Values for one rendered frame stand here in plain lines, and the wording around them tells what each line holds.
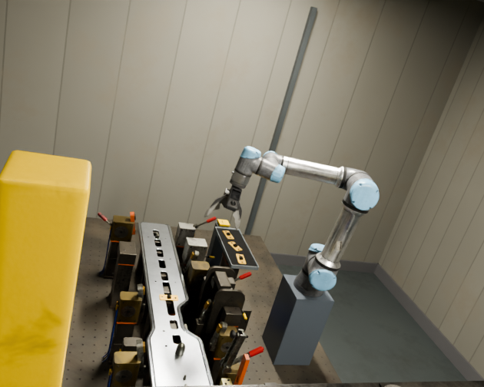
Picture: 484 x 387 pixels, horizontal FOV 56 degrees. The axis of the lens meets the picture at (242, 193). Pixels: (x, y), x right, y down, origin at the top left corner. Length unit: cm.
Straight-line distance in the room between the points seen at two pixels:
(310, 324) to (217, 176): 212
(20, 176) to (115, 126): 330
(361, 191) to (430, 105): 294
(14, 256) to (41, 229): 5
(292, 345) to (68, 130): 246
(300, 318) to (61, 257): 175
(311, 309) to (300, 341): 19
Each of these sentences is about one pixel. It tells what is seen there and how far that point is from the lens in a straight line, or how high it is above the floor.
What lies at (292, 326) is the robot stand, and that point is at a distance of 228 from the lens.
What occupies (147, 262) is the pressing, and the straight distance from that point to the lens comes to 233.
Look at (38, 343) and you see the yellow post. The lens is 69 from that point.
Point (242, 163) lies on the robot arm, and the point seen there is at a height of 168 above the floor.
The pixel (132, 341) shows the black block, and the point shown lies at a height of 99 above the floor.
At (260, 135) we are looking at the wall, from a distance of 406.
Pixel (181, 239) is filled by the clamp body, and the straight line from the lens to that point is 261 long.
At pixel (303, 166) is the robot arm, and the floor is 169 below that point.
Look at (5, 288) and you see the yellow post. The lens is 64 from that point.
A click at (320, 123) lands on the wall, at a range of 423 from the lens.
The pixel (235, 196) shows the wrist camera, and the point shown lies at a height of 154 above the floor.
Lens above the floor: 223
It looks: 21 degrees down
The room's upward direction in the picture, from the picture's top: 16 degrees clockwise
